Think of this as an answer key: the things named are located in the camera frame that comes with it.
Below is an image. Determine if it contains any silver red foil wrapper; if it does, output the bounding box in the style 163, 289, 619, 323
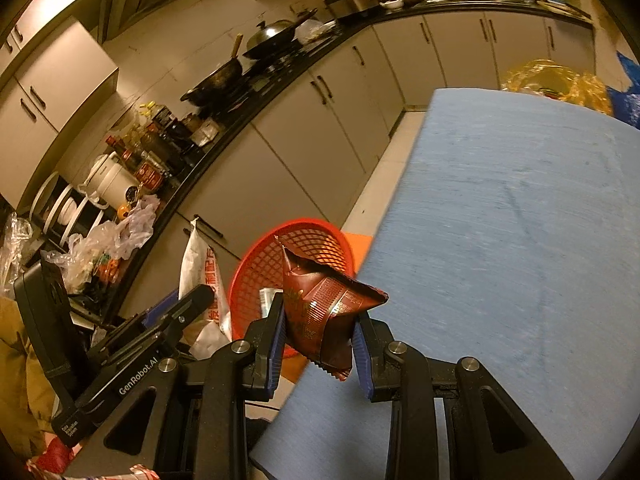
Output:
178, 219, 232, 361

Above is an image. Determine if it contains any black frying pan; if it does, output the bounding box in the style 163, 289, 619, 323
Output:
180, 32, 244, 107

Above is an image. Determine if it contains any black wok with lid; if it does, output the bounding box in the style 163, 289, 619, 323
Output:
243, 8, 318, 61

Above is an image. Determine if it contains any blue table cloth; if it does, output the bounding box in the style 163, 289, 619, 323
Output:
249, 88, 640, 480

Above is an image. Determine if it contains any blue plastic bag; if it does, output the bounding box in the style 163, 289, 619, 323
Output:
606, 51, 640, 129

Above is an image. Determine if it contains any dark brown snack bag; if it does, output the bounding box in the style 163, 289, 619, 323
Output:
280, 242, 388, 382

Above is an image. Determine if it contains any red plastic basket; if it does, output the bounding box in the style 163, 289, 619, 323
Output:
228, 218, 356, 339

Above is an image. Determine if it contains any yellow plastic bag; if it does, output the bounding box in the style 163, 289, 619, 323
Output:
501, 60, 613, 116

